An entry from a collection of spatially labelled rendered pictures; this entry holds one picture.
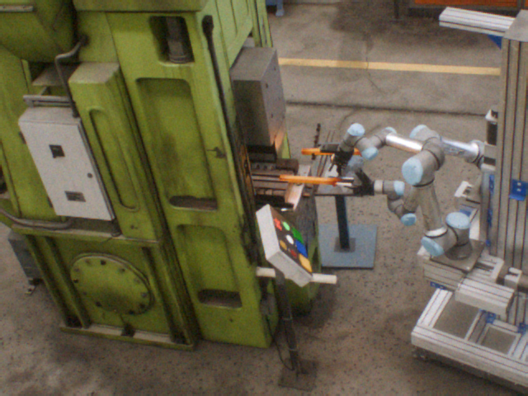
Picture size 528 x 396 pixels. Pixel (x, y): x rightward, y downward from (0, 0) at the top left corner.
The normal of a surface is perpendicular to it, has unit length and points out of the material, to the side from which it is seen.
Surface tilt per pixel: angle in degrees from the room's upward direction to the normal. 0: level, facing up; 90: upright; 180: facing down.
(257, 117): 90
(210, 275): 90
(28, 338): 0
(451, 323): 0
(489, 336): 0
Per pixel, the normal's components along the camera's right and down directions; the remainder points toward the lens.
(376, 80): -0.15, -0.75
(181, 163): -0.28, 0.65
